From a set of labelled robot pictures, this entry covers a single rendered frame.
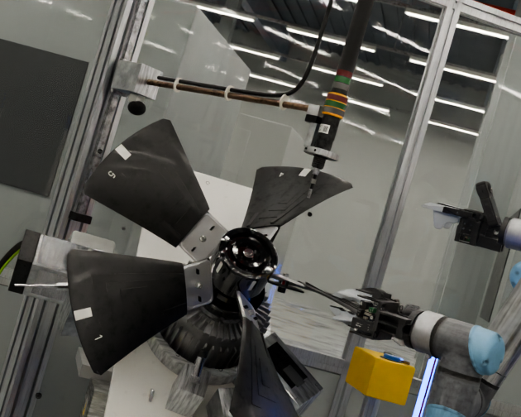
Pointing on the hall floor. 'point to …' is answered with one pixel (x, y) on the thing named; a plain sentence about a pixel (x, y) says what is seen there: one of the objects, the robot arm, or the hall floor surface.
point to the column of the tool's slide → (41, 337)
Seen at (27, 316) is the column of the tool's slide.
